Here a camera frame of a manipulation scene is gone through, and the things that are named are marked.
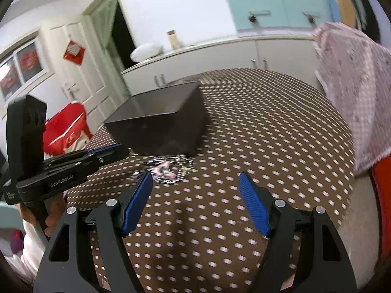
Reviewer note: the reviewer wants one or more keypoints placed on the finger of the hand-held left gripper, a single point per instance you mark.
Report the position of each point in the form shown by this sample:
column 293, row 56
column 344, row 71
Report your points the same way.
column 107, row 160
column 100, row 150

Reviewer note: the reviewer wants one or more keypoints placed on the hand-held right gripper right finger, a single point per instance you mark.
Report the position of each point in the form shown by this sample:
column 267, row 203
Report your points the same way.
column 253, row 203

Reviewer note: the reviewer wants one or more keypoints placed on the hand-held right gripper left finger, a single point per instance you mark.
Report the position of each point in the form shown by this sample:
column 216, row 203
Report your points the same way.
column 136, row 203

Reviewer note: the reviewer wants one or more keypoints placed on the pink hair clip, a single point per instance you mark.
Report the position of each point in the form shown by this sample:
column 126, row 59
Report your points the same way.
column 163, row 169

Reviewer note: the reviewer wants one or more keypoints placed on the black storage box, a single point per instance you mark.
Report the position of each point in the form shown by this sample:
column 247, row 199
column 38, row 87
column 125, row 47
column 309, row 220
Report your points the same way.
column 165, row 128

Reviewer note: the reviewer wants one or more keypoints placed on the person's left forearm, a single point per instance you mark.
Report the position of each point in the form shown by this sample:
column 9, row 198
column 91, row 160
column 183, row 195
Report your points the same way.
column 32, row 250

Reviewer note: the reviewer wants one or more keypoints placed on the person's left hand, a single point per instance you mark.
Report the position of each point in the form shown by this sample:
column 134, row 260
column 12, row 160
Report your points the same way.
column 56, row 213

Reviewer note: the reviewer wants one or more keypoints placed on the red white chair cover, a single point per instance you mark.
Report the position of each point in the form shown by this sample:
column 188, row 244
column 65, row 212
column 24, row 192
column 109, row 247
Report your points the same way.
column 65, row 125

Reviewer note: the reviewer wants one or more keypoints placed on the window with red paper cuttings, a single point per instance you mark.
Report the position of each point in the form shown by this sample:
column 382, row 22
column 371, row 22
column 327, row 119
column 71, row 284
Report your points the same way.
column 21, row 70

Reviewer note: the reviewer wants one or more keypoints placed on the white panel door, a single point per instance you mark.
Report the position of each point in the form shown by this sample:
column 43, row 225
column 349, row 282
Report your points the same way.
column 82, row 79

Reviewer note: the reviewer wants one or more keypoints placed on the brown polka dot tablecloth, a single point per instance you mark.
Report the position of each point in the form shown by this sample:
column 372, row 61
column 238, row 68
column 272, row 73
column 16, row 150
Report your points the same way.
column 259, row 128

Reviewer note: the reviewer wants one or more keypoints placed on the green curtain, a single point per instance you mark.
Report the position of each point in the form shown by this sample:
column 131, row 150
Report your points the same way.
column 114, row 52

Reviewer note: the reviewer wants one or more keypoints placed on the red diamond door decoration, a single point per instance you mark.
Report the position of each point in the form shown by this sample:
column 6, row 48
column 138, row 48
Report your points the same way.
column 73, row 52

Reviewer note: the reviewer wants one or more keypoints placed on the white plastic bag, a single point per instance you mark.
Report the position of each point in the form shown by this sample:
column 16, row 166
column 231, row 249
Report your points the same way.
column 146, row 52

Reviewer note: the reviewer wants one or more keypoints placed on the red chair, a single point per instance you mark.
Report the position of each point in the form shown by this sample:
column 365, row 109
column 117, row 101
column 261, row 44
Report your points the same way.
column 381, row 204

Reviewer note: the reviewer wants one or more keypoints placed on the beige bottle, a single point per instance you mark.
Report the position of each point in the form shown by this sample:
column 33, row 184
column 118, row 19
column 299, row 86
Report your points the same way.
column 174, row 40

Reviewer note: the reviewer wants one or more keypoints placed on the white low cabinet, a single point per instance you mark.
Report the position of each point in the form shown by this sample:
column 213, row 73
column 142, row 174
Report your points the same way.
column 229, row 55

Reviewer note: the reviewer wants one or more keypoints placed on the pink printed blanket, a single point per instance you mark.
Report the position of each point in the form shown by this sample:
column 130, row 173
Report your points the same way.
column 357, row 91

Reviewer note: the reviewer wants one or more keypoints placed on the pinecone drawer knob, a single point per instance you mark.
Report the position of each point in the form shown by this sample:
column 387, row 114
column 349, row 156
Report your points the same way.
column 311, row 19
column 252, row 18

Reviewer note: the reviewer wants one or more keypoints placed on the light blue drawer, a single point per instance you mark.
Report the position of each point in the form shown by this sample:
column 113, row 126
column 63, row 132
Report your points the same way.
column 296, row 9
column 272, row 15

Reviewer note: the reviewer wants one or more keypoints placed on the row of hanging clothes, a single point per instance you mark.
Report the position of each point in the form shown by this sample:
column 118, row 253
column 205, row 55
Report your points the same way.
column 351, row 3

